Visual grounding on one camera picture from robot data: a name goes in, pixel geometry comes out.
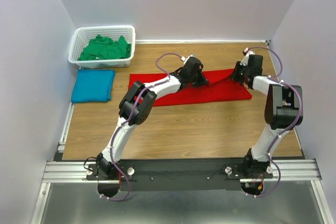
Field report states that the red t shirt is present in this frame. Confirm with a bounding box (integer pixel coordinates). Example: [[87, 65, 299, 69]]
[[128, 68, 253, 107]]

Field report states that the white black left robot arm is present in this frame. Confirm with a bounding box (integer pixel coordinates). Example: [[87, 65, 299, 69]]
[[96, 56, 208, 179]]

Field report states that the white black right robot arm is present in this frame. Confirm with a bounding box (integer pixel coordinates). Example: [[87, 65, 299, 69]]
[[225, 51, 303, 178]]

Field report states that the white plastic laundry basket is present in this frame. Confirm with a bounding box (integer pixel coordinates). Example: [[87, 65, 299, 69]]
[[68, 25, 135, 68]]

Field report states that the green crumpled t shirt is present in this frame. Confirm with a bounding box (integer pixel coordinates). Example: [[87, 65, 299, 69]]
[[78, 35, 131, 61]]

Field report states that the blue folded t shirt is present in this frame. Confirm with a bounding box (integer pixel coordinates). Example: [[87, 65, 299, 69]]
[[71, 69, 116, 103]]

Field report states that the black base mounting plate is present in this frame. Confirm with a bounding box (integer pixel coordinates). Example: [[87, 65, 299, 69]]
[[86, 157, 273, 196]]

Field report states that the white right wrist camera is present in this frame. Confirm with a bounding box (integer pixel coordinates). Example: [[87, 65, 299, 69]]
[[240, 48, 255, 66]]

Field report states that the white table edge rail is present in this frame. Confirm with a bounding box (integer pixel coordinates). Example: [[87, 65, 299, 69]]
[[135, 39, 270, 44]]

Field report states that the aluminium frame rail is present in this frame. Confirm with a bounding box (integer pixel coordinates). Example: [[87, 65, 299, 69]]
[[42, 159, 322, 183]]

